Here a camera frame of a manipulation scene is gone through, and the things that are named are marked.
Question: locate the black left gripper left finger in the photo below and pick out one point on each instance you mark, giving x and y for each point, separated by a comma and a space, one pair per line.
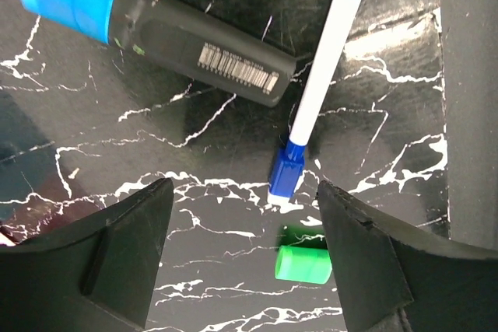
95, 274

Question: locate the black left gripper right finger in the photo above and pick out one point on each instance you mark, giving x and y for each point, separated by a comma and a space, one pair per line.
393, 276

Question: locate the black marker green cap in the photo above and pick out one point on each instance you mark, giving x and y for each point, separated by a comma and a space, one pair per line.
302, 255

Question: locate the white pen blue cap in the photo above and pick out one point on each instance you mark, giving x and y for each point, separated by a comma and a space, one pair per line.
289, 161

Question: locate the black marker blue cap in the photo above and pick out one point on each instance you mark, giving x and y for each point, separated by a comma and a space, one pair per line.
178, 37

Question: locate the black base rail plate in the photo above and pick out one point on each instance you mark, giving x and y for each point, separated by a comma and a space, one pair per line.
470, 72

